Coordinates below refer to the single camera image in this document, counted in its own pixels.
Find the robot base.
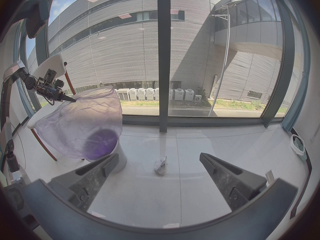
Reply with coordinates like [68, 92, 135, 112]
[0, 116, 34, 236]

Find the purple plastic bag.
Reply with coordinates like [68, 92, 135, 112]
[35, 85, 123, 161]

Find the white chair with wooden legs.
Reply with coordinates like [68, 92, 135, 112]
[27, 53, 76, 162]

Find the white trash bin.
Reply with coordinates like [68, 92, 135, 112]
[85, 129, 127, 173]

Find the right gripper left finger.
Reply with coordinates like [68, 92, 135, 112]
[47, 153, 119, 212]

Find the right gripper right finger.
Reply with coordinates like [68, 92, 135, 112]
[199, 152, 268, 212]

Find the window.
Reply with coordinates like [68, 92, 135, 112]
[25, 0, 298, 133]

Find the small white basket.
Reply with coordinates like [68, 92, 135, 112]
[290, 133, 307, 161]

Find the crumpled white paper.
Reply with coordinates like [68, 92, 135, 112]
[154, 156, 168, 175]

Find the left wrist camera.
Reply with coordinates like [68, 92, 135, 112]
[42, 68, 58, 85]

